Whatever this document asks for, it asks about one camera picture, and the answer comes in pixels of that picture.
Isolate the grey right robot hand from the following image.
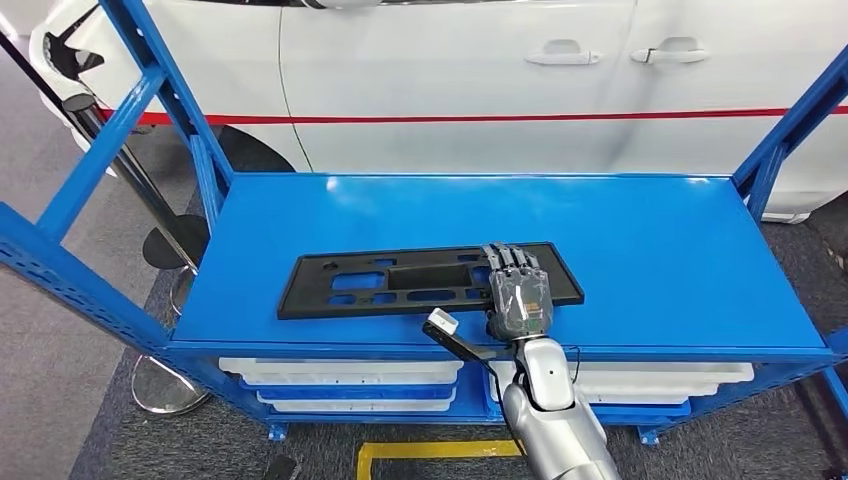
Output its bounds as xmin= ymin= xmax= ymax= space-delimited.
xmin=481 ymin=242 xmax=554 ymax=343

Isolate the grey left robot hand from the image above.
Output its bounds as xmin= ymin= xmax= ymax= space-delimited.
xmin=264 ymin=455 xmax=301 ymax=480

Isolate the black plastic panel part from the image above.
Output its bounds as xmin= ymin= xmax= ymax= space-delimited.
xmin=276 ymin=241 xmax=586 ymax=321

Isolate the blue metal shelf rack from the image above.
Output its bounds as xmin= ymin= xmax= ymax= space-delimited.
xmin=0 ymin=0 xmax=848 ymax=446

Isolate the white car red stripe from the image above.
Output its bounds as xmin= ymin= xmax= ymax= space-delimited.
xmin=29 ymin=0 xmax=848 ymax=225

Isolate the black round stanchion base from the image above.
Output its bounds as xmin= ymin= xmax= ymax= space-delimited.
xmin=142 ymin=213 xmax=211 ymax=270

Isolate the black stanchion belt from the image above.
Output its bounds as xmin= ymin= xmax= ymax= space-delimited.
xmin=0 ymin=29 xmax=91 ymax=126

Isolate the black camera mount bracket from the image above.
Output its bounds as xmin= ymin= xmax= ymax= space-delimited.
xmin=421 ymin=321 xmax=499 ymax=364

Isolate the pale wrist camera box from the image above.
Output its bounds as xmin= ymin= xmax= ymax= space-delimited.
xmin=426 ymin=307 xmax=460 ymax=337

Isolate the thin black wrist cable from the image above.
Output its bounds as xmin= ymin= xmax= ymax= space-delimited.
xmin=566 ymin=343 xmax=586 ymax=387

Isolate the white car door handle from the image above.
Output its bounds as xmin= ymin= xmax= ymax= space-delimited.
xmin=525 ymin=39 xmax=603 ymax=67
xmin=630 ymin=37 xmax=709 ymax=66

